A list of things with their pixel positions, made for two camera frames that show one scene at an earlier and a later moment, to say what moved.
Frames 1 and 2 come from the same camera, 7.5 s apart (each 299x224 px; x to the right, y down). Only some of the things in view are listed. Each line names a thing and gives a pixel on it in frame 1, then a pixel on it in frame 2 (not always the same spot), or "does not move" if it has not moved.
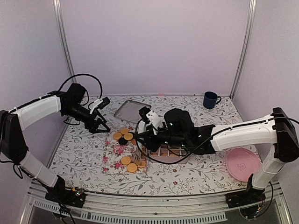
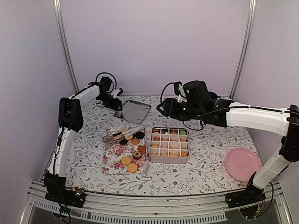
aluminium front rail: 151,208 does not move
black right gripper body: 154,146 → 176,113
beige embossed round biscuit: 132,167 does not move
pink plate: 241,162 does not move
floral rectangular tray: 121,155 does not move
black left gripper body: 88,124 → 111,104
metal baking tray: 130,111 does not move
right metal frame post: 251,24 does not move
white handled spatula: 140,154 → 110,140
